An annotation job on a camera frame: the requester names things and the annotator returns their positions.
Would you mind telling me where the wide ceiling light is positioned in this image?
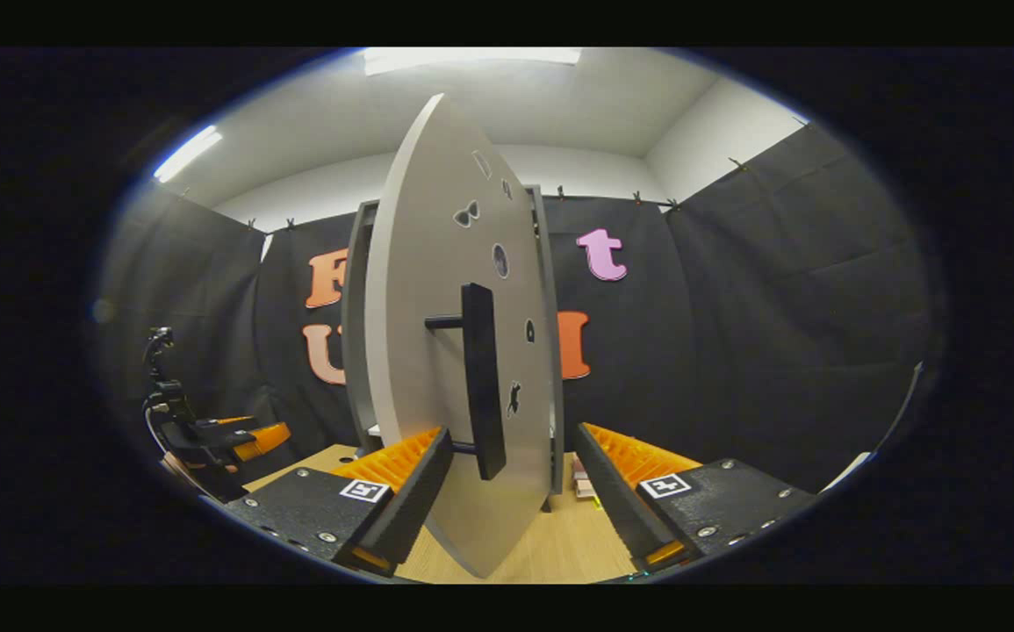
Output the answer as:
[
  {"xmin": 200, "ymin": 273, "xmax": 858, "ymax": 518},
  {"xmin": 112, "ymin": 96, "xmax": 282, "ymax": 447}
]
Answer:
[{"xmin": 364, "ymin": 47, "xmax": 584, "ymax": 75}]

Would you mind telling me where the beige cabinet door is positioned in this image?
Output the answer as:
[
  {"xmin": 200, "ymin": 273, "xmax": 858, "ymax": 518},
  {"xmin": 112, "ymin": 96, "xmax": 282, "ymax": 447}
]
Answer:
[{"xmin": 364, "ymin": 92, "xmax": 560, "ymax": 580}]

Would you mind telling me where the black backdrop cloth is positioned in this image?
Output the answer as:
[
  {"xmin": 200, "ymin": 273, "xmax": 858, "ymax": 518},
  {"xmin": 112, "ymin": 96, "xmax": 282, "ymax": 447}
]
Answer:
[{"xmin": 94, "ymin": 123, "xmax": 946, "ymax": 528}]

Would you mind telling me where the grey cabinet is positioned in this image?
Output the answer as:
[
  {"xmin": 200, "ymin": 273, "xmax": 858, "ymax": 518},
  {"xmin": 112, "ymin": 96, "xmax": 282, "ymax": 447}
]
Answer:
[{"xmin": 342, "ymin": 184, "xmax": 565, "ymax": 514}]

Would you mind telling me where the black cabinet door handle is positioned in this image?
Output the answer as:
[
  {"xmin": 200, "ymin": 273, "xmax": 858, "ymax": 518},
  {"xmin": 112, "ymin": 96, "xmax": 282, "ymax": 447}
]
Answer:
[{"xmin": 425, "ymin": 283, "xmax": 507, "ymax": 482}]

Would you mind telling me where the stack of books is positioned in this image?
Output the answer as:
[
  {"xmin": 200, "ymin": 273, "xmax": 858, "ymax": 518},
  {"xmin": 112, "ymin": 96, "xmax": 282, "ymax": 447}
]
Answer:
[{"xmin": 571, "ymin": 455, "xmax": 604, "ymax": 508}]

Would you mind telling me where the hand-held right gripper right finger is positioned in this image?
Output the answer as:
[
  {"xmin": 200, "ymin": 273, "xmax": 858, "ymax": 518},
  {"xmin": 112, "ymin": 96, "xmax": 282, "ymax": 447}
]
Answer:
[{"xmin": 574, "ymin": 421, "xmax": 816, "ymax": 571}]

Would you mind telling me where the long ceiling light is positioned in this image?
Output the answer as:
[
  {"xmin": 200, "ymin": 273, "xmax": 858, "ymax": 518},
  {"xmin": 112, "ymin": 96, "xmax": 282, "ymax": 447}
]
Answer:
[{"xmin": 153, "ymin": 126, "xmax": 224, "ymax": 183}]

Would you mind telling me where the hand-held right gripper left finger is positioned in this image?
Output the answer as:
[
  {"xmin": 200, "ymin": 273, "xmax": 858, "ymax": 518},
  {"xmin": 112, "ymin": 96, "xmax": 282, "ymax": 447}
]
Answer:
[{"xmin": 224, "ymin": 427, "xmax": 455, "ymax": 578}]

